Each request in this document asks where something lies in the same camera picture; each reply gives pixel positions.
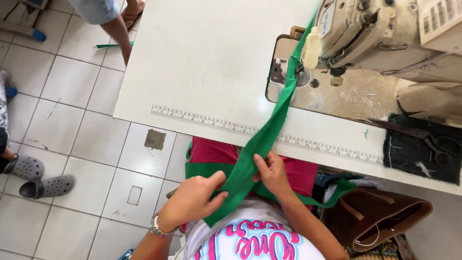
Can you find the person's left hand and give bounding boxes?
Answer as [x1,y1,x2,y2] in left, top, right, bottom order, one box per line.
[158,170,229,232]

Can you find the person's right hand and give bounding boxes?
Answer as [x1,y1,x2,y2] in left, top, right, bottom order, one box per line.
[252,150,295,199]

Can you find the long green fabric strip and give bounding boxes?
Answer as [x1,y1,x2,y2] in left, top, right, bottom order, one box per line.
[202,6,319,228]

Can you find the green fabric band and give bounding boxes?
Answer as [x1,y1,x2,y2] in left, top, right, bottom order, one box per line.
[184,142,358,209]

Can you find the silver wristwatch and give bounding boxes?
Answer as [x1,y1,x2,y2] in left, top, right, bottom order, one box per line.
[149,213,181,238]

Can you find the red trousers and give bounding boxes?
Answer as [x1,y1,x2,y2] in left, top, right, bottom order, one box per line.
[180,136,319,233]

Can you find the white printed shirt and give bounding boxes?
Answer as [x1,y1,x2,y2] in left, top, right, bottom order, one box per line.
[182,197,326,260]

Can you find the grey fabric scrap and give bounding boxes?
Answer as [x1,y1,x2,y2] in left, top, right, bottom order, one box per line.
[144,129,167,151]

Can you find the printed ruler scale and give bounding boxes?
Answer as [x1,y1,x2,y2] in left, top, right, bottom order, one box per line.
[150,104,385,168]

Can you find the white cloth bundle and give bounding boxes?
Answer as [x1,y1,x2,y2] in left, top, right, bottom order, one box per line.
[323,178,384,203]

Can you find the brown leather bag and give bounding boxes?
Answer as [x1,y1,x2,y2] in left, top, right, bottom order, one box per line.
[321,187,434,254]

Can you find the dark cloth mat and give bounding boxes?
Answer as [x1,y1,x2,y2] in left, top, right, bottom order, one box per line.
[382,113,462,186]

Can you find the cream gooseneck machine lamp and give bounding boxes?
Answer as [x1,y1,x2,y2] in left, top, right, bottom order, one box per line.
[301,0,327,70]

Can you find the patterned woven bag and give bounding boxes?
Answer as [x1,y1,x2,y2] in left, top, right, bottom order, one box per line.
[343,234,419,260]

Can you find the grey perforated clog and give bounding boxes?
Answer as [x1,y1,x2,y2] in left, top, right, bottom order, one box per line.
[18,174,76,200]
[2,155,45,181]

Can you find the black tailor scissors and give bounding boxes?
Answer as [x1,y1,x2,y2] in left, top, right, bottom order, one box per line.
[368,118,462,167]

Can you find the cream industrial sewing machine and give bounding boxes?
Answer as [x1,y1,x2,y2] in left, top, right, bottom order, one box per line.
[265,0,462,128]

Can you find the small green fabric scrap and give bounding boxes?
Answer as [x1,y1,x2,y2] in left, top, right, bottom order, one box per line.
[95,41,135,50]

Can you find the white barcode label sheet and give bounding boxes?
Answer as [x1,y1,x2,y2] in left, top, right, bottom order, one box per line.
[417,0,462,46]

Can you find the white cable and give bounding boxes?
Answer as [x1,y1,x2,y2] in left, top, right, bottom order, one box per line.
[353,223,380,248]

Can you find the wooden frame with blue cap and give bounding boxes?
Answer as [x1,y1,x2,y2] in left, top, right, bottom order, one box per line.
[0,0,48,42]

